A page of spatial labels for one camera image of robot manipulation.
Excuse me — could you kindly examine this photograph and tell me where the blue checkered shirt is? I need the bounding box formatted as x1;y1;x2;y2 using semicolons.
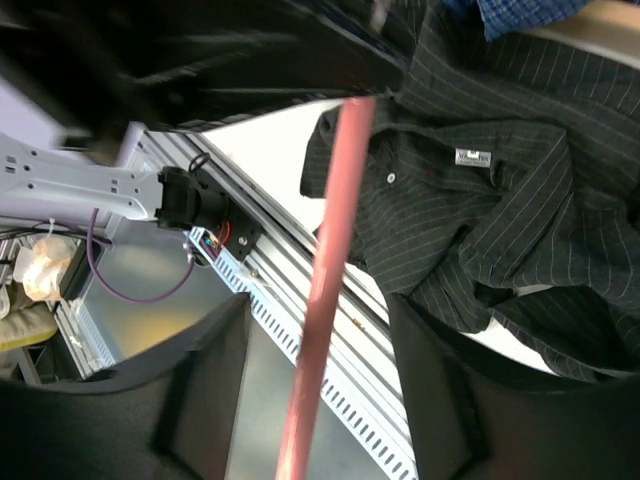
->
444;0;589;41

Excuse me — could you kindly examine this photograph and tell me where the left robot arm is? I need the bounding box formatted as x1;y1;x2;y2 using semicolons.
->
1;1;417;229

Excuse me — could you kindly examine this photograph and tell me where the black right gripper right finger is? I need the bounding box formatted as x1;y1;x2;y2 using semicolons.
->
387;294;501;480

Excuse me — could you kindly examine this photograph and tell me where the black pinstriped shirt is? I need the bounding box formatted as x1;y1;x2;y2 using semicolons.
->
299;0;640;384

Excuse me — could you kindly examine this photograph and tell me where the slotted grey cable duct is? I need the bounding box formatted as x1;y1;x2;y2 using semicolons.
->
187;228;418;479

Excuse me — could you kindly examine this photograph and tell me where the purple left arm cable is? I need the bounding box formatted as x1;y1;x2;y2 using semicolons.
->
85;207;197;305

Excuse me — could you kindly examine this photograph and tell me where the wooden clothes rack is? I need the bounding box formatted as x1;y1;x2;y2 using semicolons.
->
527;1;640;69

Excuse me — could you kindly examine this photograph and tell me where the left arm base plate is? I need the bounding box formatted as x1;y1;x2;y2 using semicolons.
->
216;204;264;262

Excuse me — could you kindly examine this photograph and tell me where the pink hanger of black shirt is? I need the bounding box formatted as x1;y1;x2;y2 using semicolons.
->
275;96;376;480

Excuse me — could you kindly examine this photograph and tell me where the aluminium mounting rail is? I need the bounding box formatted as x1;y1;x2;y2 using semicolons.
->
49;127;406;416

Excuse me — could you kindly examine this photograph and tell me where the crumpled bag beside table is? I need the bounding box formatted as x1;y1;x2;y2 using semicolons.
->
12;236;75;302

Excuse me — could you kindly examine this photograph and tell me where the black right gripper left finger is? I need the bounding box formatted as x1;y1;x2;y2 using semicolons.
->
89;294;250;479

